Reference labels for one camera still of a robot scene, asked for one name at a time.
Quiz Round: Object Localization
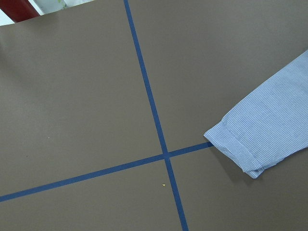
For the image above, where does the light blue striped shirt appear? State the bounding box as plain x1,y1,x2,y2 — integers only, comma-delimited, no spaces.
204,52,308,179

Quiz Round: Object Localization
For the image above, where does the red cylinder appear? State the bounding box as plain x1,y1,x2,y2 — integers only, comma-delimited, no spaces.
0,0,40,23

